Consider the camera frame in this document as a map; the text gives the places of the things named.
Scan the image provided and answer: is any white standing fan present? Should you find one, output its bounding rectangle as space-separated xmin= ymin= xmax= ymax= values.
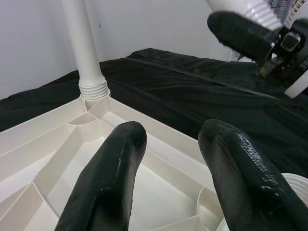
xmin=283 ymin=0 xmax=308 ymax=27

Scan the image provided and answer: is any white plastic table leg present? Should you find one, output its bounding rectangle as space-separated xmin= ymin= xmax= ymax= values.
xmin=63 ymin=0 xmax=110 ymax=100
xmin=208 ymin=0 xmax=282 ymax=29

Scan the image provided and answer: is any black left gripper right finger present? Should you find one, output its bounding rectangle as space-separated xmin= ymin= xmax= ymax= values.
xmin=198 ymin=119 xmax=308 ymax=231

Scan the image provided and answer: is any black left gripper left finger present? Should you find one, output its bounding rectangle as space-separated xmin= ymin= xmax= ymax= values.
xmin=55 ymin=121 xmax=147 ymax=231

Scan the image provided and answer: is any black tablecloth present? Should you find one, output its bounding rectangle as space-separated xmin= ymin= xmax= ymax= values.
xmin=0 ymin=48 xmax=308 ymax=179

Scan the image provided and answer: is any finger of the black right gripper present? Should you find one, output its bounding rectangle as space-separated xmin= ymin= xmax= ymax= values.
xmin=207 ymin=12 xmax=280 ymax=66

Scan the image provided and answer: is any cream plastic children table top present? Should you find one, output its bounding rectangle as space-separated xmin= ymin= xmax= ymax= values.
xmin=0 ymin=95 xmax=308 ymax=231

